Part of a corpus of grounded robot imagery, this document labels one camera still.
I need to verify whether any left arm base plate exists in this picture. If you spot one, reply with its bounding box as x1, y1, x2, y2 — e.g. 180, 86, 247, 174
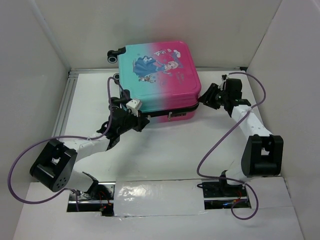
68, 182, 116, 203

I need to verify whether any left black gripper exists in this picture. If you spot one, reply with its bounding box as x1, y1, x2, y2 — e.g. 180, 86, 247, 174
117, 109, 151, 135

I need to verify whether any silver zipper pull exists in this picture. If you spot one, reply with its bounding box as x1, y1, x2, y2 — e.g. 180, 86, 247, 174
168, 111, 173, 122

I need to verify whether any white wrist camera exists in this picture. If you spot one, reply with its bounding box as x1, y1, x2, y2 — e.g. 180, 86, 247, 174
219, 74, 229, 90
125, 98, 142, 117

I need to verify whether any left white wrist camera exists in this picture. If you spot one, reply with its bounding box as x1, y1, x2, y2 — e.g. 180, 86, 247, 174
125, 98, 142, 117

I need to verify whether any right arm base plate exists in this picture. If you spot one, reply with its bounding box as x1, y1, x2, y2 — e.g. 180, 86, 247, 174
197, 181, 248, 199

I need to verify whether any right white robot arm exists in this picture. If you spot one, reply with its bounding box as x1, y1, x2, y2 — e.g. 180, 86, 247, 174
198, 78, 284, 196

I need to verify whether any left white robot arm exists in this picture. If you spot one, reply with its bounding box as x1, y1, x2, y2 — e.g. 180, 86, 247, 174
29, 108, 150, 193

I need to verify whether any white glossy cover sheet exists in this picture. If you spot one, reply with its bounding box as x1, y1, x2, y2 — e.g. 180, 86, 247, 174
113, 179, 206, 217

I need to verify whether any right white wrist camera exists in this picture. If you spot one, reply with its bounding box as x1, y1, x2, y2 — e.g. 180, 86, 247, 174
219, 74, 229, 90

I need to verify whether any pink hard-shell suitcase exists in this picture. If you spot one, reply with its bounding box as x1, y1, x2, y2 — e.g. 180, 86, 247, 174
106, 41, 202, 123

